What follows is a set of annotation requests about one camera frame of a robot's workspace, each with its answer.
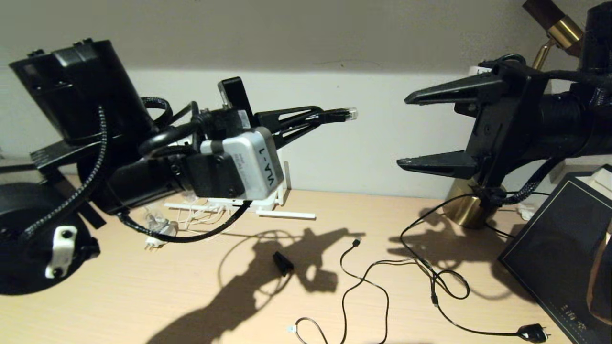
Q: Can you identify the black ethernet cable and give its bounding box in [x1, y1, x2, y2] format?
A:
[316, 108, 358, 123]

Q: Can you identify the white adapter cable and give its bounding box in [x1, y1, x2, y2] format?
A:
[179, 203, 237, 241]

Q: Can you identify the white router with antennas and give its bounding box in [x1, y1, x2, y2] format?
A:
[165, 148, 317, 220]

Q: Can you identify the grey plug-in night light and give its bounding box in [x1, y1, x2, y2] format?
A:
[145, 214, 179, 251]

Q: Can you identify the brass desk lamp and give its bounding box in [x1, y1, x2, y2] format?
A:
[442, 0, 585, 229]

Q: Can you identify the white box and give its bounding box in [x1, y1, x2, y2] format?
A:
[576, 168, 612, 201]

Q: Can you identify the small black clip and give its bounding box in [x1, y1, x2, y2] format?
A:
[273, 252, 295, 278]

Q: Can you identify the black box with bag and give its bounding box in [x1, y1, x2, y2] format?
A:
[497, 165, 612, 344]

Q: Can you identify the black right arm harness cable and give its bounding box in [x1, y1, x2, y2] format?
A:
[478, 54, 612, 207]

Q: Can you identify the black USB charging cable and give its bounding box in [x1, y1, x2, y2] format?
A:
[287, 237, 440, 344]

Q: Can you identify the black robot harness cable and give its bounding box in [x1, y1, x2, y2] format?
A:
[22, 98, 251, 244]

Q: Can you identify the black lamp power cord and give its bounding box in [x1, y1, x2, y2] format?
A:
[401, 190, 551, 344]

